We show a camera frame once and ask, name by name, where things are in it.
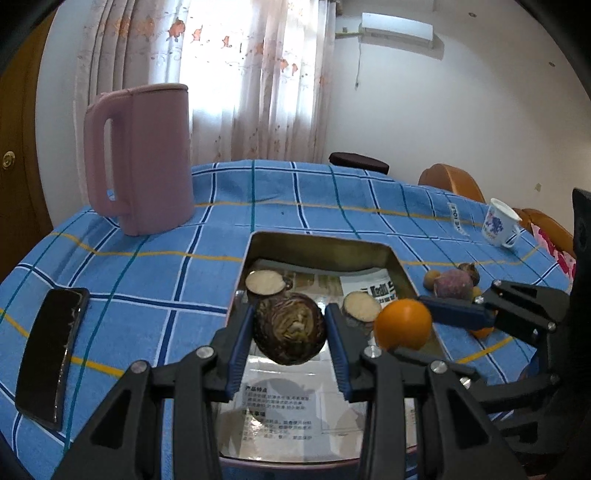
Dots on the black smartphone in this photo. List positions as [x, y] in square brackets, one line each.
[51, 355]

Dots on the sheer floral curtain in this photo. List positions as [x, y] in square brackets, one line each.
[207, 78]

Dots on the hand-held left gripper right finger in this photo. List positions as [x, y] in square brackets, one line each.
[340, 357]

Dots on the whole brown taro root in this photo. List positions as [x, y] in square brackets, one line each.
[288, 328]

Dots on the wooden door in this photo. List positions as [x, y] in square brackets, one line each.
[23, 161]

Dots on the small tan longan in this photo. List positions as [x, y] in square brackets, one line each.
[431, 280]

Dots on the white mug with blue print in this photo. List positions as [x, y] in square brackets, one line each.
[497, 224]

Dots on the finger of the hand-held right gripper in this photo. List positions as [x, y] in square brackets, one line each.
[455, 314]
[438, 362]

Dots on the pink printed cloth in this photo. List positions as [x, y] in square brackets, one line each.
[558, 256]

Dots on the pink electric kettle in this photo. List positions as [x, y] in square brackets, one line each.
[147, 157]

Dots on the orange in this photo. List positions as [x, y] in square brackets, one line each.
[401, 325]
[482, 332]

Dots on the small brown taro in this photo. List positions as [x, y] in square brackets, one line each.
[471, 272]

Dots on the small yellow fruit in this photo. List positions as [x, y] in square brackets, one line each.
[476, 293]

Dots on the cut taro half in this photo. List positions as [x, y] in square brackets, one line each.
[265, 282]
[361, 308]

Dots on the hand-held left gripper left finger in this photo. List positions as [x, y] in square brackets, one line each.
[236, 355]

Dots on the blue plaid tablecloth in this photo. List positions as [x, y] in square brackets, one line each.
[152, 277]

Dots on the orange wooden chair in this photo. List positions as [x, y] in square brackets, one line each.
[450, 182]
[547, 226]

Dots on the rectangular metal tray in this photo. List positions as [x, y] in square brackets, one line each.
[318, 251]

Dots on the purple sweet potato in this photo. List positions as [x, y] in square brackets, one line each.
[453, 285]

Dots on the white air conditioner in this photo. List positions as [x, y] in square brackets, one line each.
[397, 28]

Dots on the dark round stool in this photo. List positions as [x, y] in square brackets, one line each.
[360, 161]

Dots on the printed paper sheet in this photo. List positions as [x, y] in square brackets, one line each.
[281, 415]
[369, 286]

